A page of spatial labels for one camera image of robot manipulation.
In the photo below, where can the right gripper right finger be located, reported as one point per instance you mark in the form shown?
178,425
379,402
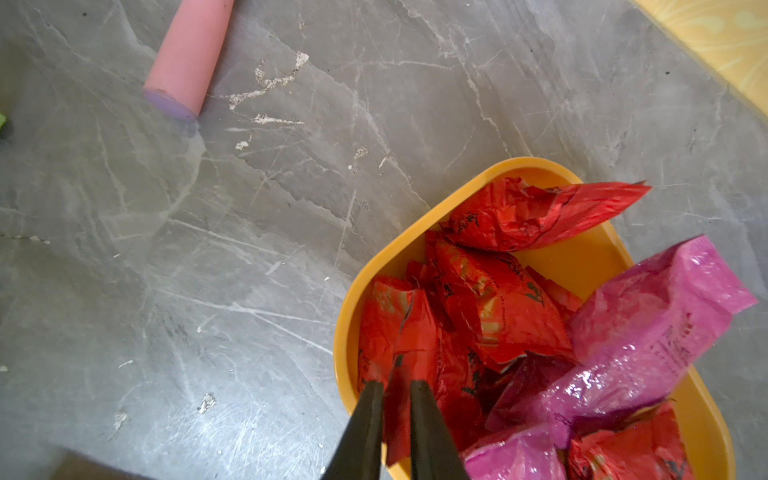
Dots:
433,453

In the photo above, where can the orange plastic storage box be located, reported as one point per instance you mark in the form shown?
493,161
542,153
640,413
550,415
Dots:
580,264

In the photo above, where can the pink tea bag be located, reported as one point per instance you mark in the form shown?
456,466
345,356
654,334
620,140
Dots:
634,339
524,452

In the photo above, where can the purple pink garden fork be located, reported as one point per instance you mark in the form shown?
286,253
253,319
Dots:
183,69

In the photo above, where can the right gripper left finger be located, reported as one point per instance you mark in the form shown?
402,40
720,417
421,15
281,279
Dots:
358,455

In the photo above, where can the red tea bag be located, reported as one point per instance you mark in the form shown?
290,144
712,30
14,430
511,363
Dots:
509,215
404,336
501,308
647,446

